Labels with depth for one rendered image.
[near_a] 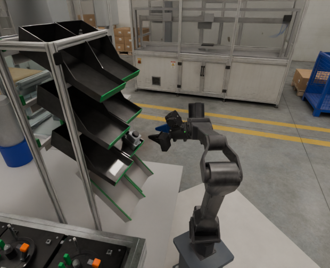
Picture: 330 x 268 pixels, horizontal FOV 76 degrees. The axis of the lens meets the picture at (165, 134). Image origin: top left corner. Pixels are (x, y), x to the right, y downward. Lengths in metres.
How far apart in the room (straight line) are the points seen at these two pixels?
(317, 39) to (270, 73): 4.84
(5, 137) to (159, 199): 0.97
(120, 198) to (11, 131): 0.84
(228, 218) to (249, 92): 3.64
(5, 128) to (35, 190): 0.40
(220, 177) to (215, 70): 4.05
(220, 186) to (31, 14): 1.57
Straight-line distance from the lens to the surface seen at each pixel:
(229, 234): 1.10
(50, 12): 1.68
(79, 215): 1.19
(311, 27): 9.08
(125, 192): 0.97
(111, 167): 0.84
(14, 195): 1.44
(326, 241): 2.48
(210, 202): 0.57
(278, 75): 4.52
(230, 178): 0.47
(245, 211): 1.20
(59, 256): 0.96
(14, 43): 0.69
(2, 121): 1.50
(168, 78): 4.70
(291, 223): 2.45
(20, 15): 1.81
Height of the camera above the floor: 1.74
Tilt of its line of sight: 32 degrees down
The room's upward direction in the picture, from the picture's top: straight up
